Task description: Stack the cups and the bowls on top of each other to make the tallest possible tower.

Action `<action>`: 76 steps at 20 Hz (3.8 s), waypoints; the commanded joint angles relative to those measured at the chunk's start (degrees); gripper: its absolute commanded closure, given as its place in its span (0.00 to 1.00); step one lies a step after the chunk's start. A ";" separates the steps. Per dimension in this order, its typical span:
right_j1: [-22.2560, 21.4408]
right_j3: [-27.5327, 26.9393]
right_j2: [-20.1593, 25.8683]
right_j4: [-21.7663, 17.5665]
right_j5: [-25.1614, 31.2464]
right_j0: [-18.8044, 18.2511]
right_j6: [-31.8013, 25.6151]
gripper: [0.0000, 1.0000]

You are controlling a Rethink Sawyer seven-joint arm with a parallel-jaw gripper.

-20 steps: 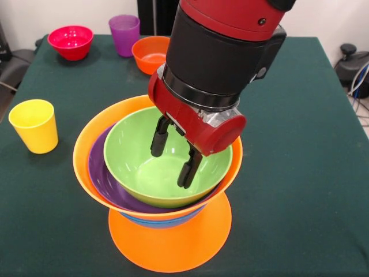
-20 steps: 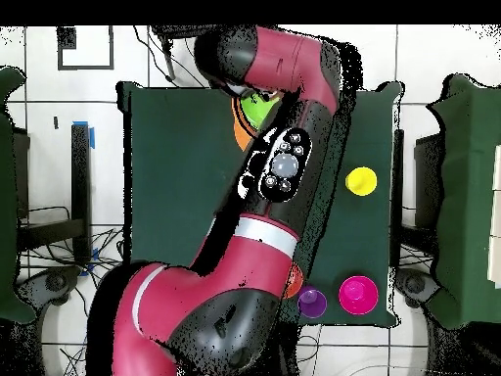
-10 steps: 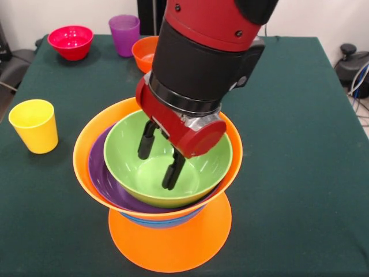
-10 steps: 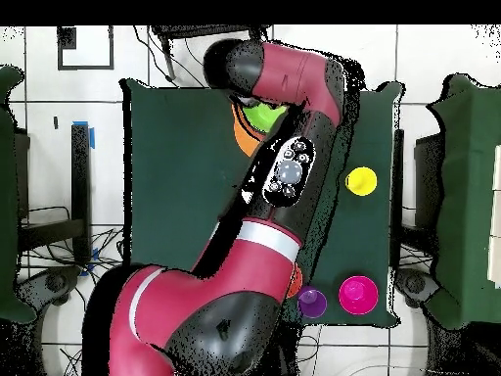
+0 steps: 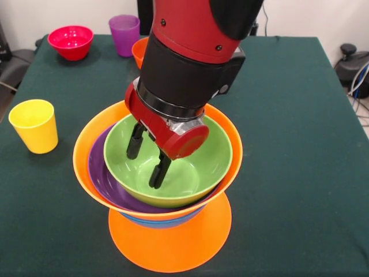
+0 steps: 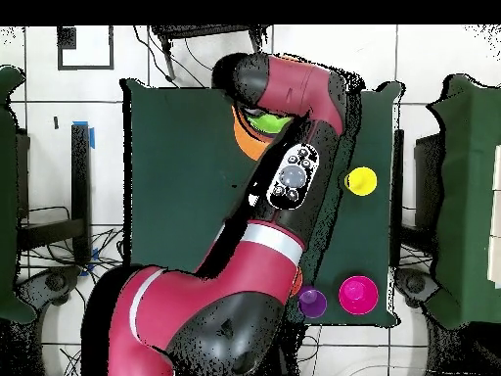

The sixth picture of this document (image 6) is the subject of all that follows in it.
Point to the green bowl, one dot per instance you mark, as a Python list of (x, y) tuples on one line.
[(268, 121)]

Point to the yellow cup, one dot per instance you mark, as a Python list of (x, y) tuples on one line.
[(362, 181)]

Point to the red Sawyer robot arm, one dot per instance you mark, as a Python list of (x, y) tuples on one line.
[(235, 282)]

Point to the dark green tablecloth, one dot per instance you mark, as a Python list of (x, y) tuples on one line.
[(176, 176)]

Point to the small red-orange bowl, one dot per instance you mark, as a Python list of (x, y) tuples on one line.
[(297, 282)]

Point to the purple cup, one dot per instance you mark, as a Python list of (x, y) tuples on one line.
[(312, 303)]

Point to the pink bowl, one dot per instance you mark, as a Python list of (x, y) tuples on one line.
[(358, 295)]

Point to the black beam with blue tape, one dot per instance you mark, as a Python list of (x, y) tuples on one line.
[(80, 176)]

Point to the black metal stand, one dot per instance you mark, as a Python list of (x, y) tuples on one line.
[(203, 30)]

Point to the small black floor marker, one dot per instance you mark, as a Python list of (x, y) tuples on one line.
[(56, 122)]

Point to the neighbouring green table cloth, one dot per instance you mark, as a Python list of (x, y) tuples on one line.
[(8, 196), (469, 176)]

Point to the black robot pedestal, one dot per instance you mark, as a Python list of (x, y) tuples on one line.
[(291, 352)]

